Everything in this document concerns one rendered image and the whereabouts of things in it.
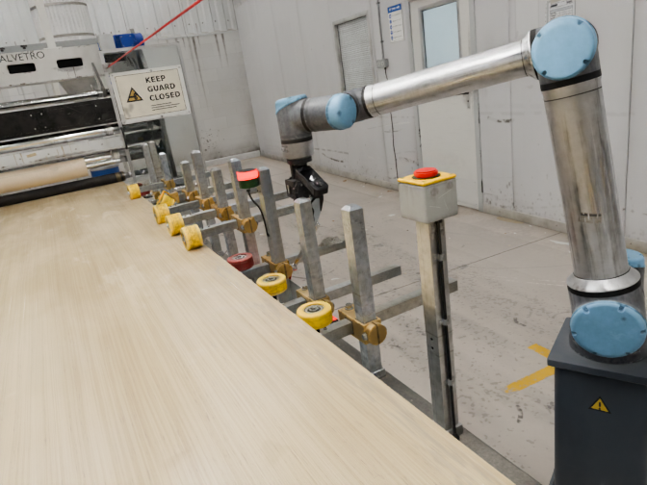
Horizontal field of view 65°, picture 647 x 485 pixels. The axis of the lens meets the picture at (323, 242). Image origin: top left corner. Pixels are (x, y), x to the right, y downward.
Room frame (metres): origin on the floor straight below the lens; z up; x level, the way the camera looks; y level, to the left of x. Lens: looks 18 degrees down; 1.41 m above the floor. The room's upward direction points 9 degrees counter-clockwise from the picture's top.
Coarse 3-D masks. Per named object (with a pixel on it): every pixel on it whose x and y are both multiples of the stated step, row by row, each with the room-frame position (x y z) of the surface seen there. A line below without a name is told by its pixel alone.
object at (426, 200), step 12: (408, 180) 0.82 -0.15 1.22; (420, 180) 0.81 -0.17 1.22; (432, 180) 0.79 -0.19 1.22; (444, 180) 0.80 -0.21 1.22; (408, 192) 0.82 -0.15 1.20; (420, 192) 0.79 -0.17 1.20; (432, 192) 0.79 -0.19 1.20; (444, 192) 0.80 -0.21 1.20; (408, 204) 0.82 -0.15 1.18; (420, 204) 0.79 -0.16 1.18; (432, 204) 0.79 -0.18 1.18; (444, 204) 0.80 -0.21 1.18; (456, 204) 0.81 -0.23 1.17; (408, 216) 0.82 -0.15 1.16; (420, 216) 0.80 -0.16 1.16; (432, 216) 0.79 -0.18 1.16; (444, 216) 0.80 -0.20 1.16
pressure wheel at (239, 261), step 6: (228, 258) 1.50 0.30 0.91; (234, 258) 1.50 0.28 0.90; (240, 258) 1.49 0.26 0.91; (246, 258) 1.47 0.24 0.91; (252, 258) 1.50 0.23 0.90; (234, 264) 1.46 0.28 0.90; (240, 264) 1.46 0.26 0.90; (246, 264) 1.47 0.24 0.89; (252, 264) 1.49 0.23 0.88; (240, 270) 1.46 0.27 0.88
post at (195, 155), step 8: (192, 152) 2.17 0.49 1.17; (192, 160) 2.19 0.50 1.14; (200, 160) 2.17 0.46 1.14; (200, 168) 2.17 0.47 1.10; (200, 176) 2.17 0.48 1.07; (200, 184) 2.16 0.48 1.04; (200, 192) 2.17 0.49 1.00; (208, 192) 2.17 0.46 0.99; (208, 224) 2.16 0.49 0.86; (216, 240) 2.17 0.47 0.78; (216, 248) 2.17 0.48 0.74
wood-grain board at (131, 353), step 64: (0, 256) 1.98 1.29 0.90; (64, 256) 1.84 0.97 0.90; (128, 256) 1.71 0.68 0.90; (192, 256) 1.60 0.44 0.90; (0, 320) 1.28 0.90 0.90; (64, 320) 1.21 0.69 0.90; (128, 320) 1.15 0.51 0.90; (192, 320) 1.10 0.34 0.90; (256, 320) 1.04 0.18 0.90; (0, 384) 0.93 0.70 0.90; (64, 384) 0.89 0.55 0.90; (128, 384) 0.85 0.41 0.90; (192, 384) 0.82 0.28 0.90; (256, 384) 0.79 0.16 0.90; (320, 384) 0.76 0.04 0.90; (384, 384) 0.73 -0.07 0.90; (0, 448) 0.71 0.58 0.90; (64, 448) 0.69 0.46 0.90; (128, 448) 0.66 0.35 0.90; (192, 448) 0.64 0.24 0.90; (256, 448) 0.62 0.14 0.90; (320, 448) 0.60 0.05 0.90; (384, 448) 0.58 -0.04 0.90; (448, 448) 0.56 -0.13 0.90
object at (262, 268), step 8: (344, 240) 1.65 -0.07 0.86; (320, 248) 1.61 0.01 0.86; (328, 248) 1.62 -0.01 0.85; (336, 248) 1.63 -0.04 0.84; (288, 256) 1.57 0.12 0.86; (296, 256) 1.57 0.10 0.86; (264, 264) 1.53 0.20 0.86; (248, 272) 1.49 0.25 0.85; (256, 272) 1.50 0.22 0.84; (264, 272) 1.51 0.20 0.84
